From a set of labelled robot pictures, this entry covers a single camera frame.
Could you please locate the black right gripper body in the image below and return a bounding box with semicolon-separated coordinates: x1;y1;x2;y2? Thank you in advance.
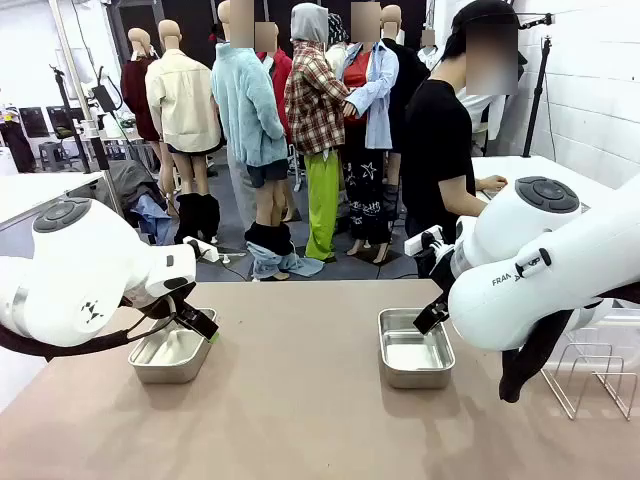
429;243;455;301

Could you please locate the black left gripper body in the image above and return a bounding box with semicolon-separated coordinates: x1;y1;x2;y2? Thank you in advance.
130;280;198;321

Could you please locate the steel rectangular container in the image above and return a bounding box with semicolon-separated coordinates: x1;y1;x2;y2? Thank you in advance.
377;307;457;390
127;306;220;385

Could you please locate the person's right forearm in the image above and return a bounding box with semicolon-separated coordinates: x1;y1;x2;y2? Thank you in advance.
437;174;484;219

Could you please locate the person's right hand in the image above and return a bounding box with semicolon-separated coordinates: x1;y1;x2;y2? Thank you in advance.
475;173;510;194

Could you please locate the light blue garment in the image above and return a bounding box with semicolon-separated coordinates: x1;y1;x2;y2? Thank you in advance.
130;193;174;247

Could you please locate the slanted silver metal pole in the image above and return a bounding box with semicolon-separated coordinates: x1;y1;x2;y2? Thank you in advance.
48;0;126;217

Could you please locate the grey garment pile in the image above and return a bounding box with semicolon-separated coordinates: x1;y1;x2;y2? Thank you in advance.
107;159;174;231

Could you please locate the person in black t-shirt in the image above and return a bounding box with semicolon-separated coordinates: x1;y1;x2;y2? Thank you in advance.
402;0;529;281

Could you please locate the white side table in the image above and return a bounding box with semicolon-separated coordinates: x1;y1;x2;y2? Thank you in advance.
469;154;624;206

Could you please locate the mannequin in white shirt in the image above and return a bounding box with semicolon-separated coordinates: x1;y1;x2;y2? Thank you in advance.
459;92;509;156

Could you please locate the mannequin in light blue shirt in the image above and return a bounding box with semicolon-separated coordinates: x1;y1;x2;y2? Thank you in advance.
342;2;404;265

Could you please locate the grey plastic stool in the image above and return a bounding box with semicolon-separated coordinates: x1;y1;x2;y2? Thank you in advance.
38;142;69;172

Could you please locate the tall black stand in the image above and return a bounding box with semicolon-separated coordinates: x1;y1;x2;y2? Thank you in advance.
522;34;554;159

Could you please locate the mannequin in black coat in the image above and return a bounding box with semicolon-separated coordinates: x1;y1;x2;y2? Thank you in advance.
379;4;432;201

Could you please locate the mannequin in cream jacket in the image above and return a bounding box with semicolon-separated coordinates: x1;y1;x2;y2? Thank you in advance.
144;19;225;246

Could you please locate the mannequin in plaid shirt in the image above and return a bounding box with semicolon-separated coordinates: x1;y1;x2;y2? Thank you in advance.
283;2;351;262

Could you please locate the mannequin in light blue fleece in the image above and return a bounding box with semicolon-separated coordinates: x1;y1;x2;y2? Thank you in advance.
210;0;326;282

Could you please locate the mannequin in dark red sweater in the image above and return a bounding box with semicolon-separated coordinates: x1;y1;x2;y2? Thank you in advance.
120;27;166;201

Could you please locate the mannequin with white collar top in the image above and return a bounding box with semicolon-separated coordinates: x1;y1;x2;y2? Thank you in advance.
418;29;444;71

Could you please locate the black light stand with adapter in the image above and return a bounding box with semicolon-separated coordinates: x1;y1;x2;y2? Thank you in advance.
91;64;126;171

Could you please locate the mannequin in red jacket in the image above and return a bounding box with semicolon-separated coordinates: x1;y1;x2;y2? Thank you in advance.
254;22;295;146

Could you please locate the black baseball cap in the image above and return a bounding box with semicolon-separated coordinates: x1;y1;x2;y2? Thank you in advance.
443;0;529;66

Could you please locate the mannequin with dark bucket hat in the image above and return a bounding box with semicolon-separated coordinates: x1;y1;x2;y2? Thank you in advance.
324;13;350;76

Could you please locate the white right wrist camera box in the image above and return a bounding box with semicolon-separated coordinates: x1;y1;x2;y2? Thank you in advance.
403;225;445;255

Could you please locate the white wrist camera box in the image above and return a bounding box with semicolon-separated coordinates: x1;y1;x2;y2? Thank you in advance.
182;236;220;263
403;225;445;255

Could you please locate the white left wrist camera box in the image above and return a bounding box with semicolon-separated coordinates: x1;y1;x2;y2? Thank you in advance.
182;236;220;263

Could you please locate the black left arm cable sleeve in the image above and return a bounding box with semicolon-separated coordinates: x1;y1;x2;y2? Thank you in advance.
0;312;179;362

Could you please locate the black arm cable sleeve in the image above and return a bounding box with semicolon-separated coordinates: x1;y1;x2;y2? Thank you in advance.
0;312;179;362
498;282;640;404

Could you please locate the black right arm cable sleeve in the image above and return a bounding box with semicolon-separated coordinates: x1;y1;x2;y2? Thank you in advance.
498;282;640;404

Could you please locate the metal wire rack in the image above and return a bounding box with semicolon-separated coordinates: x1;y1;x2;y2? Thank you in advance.
539;327;639;421

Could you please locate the black camera tripod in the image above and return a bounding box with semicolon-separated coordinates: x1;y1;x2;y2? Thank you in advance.
48;63;94;175

